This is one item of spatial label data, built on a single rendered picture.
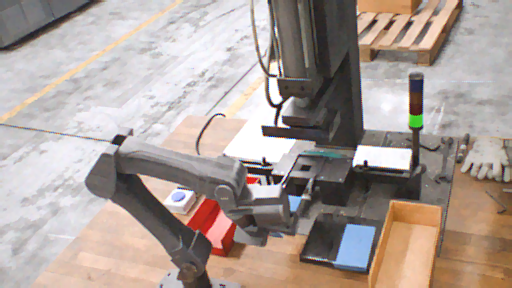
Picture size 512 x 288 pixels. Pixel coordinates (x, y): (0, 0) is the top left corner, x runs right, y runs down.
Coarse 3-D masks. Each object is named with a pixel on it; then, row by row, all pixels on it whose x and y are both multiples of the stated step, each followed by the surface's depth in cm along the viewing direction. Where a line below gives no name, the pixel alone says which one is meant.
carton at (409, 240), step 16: (400, 208) 127; (416, 208) 125; (432, 208) 123; (384, 224) 120; (400, 224) 128; (416, 224) 128; (432, 224) 126; (384, 240) 120; (400, 240) 124; (416, 240) 123; (432, 240) 122; (384, 256) 121; (400, 256) 120; (416, 256) 119; (432, 256) 110; (384, 272) 117; (400, 272) 116; (416, 272) 115; (432, 272) 111
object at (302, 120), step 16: (336, 80) 140; (320, 96) 132; (272, 112) 136; (288, 112) 127; (304, 112) 126; (320, 112) 130; (336, 112) 131; (272, 128) 131; (288, 128) 129; (304, 128) 128; (320, 128) 126; (336, 128) 132
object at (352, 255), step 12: (348, 228) 127; (360, 228) 127; (372, 228) 126; (348, 240) 124; (372, 240) 123; (348, 252) 121; (360, 252) 120; (336, 264) 116; (348, 264) 115; (360, 264) 117
